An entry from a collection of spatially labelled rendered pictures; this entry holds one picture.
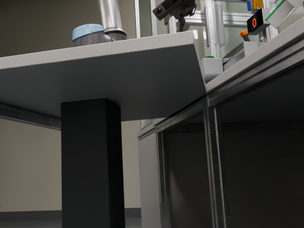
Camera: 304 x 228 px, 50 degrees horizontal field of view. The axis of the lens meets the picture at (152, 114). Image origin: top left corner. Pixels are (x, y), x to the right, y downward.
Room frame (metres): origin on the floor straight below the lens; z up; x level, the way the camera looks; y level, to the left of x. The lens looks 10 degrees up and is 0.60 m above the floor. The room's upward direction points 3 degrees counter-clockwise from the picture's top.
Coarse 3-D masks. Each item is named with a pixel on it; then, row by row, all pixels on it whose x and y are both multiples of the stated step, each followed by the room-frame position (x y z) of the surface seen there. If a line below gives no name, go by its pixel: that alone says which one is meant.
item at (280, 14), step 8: (288, 0) 0.80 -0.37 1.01; (296, 0) 0.80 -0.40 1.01; (280, 8) 0.92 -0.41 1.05; (288, 8) 0.93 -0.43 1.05; (296, 8) 0.80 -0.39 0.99; (272, 16) 0.92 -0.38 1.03; (280, 16) 0.92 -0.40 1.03; (288, 16) 0.85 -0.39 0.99; (272, 24) 0.92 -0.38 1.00; (280, 24) 0.90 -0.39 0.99
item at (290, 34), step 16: (288, 32) 0.62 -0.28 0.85; (272, 48) 0.67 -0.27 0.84; (240, 64) 0.81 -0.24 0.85; (256, 64) 0.76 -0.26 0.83; (224, 80) 0.91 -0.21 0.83; (288, 80) 0.93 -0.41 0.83; (256, 96) 1.15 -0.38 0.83; (272, 96) 1.16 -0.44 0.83; (288, 96) 1.18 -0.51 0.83; (176, 112) 1.39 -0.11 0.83; (224, 112) 1.47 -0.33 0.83; (240, 112) 1.49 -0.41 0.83; (256, 112) 1.52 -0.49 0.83; (272, 112) 1.55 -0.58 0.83; (288, 112) 1.58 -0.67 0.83
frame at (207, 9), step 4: (208, 0) 1.91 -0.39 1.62; (208, 4) 1.91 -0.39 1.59; (208, 8) 1.90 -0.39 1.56; (208, 12) 1.90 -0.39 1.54; (208, 16) 1.91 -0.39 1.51; (208, 20) 1.91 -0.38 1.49; (208, 24) 1.92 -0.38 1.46; (208, 28) 1.92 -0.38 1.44; (208, 32) 1.93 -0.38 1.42; (208, 36) 1.93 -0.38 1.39; (212, 40) 1.91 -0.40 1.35; (212, 44) 1.91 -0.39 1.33; (212, 48) 1.91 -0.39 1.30; (212, 52) 1.90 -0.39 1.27
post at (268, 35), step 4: (264, 0) 1.35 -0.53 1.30; (268, 0) 1.35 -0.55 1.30; (264, 4) 1.35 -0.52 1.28; (268, 4) 1.35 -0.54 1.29; (268, 8) 1.35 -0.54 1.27; (268, 28) 1.35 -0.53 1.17; (264, 32) 1.36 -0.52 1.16; (268, 32) 1.35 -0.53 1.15; (264, 36) 1.36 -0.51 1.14; (268, 36) 1.35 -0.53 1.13; (272, 36) 1.35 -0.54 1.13; (268, 40) 1.35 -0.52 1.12
